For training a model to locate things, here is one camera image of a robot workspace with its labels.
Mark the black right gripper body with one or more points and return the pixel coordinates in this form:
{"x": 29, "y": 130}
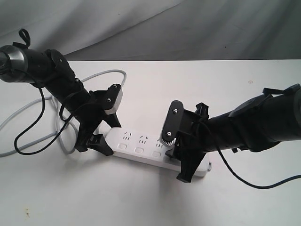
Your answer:
{"x": 187, "y": 146}

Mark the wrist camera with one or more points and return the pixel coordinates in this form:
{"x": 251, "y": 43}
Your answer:
{"x": 112, "y": 99}
{"x": 172, "y": 123}

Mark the grey backdrop cloth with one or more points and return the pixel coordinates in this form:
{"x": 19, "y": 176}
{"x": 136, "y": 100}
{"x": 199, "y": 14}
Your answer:
{"x": 131, "y": 30}

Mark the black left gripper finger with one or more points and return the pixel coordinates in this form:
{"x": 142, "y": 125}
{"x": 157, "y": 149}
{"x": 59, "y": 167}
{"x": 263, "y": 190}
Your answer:
{"x": 86, "y": 129}
{"x": 97, "y": 142}

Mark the white five-outlet power strip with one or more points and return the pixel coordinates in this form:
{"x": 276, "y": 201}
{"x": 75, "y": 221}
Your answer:
{"x": 141, "y": 147}

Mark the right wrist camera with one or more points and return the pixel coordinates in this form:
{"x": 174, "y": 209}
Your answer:
{"x": 172, "y": 123}

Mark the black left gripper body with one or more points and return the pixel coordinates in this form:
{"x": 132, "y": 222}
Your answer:
{"x": 91, "y": 114}

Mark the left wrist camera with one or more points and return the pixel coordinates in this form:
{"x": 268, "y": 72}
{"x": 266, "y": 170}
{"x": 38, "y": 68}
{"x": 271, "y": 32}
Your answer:
{"x": 112, "y": 99}

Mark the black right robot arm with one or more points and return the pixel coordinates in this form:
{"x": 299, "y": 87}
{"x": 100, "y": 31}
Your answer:
{"x": 258, "y": 124}

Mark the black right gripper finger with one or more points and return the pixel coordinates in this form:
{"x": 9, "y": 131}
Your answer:
{"x": 173, "y": 154}
{"x": 190, "y": 161}

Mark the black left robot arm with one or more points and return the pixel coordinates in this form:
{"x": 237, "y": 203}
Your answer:
{"x": 51, "y": 71}

